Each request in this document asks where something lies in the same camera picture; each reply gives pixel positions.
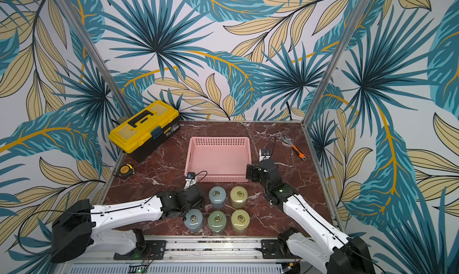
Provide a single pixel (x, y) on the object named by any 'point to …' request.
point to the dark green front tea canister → (217, 221)
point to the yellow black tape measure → (125, 170)
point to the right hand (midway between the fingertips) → (258, 164)
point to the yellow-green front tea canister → (240, 220)
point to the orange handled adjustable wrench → (288, 142)
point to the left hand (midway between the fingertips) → (196, 197)
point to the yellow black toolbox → (143, 132)
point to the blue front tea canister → (194, 221)
